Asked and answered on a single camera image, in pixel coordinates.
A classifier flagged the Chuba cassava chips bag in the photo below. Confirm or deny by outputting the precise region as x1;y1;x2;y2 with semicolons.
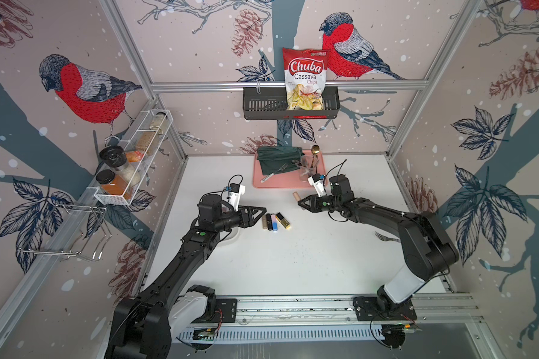
282;48;329;111

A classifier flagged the white handled fork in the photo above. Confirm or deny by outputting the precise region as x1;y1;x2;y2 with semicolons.
260;164;287;183

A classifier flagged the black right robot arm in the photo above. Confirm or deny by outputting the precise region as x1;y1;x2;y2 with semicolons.
297;175;460;313

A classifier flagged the white storage box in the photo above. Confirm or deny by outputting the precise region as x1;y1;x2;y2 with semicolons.
219;227;240;246

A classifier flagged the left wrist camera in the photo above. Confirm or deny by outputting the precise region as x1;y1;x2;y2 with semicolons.
227;183;245;211

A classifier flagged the white wire spice rack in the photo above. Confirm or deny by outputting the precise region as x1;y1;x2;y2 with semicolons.
94;109;172;207

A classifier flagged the orange spice jar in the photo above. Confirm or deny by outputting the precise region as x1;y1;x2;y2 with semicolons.
95;169;132;200

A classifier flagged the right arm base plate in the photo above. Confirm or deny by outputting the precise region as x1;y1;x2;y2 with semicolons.
352;296;418;322

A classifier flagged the gold long spoon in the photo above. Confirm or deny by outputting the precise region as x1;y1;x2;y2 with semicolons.
309;144;320;177

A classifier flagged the black lid spice jar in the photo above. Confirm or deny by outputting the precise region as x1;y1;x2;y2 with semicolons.
99;146;142;186

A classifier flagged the pink blue lipstick tube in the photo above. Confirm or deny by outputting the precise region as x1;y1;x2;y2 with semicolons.
271;213;278;232

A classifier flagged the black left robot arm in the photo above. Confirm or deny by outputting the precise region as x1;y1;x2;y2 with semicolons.
105;192;267;358

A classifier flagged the pink silicone mat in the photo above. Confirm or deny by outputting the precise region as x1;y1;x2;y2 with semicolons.
252;154;311;189

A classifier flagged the aluminium front rail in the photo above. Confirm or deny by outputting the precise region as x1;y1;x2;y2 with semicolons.
218;293;485;327

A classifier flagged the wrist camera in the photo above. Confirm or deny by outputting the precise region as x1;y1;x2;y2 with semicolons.
308;174;326;197
227;183;245;211

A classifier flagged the dark green cloth napkin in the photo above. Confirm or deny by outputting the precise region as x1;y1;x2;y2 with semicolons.
257;146;303;176

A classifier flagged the gold black lipstick tube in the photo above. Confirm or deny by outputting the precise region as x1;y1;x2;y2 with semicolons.
275;212;291;230

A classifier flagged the clear ribbed glass cup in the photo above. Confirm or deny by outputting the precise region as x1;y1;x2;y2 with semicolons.
299;155;312;182

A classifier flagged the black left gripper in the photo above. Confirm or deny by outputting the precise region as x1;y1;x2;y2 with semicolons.
214;204;266;233

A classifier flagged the pink handled fork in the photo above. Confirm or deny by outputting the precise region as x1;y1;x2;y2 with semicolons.
374;232;401;243

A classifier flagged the black wall basket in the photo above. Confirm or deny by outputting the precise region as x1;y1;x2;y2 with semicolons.
243;87;341;121

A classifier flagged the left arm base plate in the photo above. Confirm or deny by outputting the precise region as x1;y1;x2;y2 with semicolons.
192;298;237;324

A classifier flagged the metal wire hook rack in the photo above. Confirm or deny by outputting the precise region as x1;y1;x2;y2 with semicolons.
16;204;112;262

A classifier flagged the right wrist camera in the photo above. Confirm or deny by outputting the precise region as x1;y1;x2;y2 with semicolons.
308;174;326;197

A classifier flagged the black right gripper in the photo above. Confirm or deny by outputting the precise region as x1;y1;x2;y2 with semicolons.
296;194;341;215

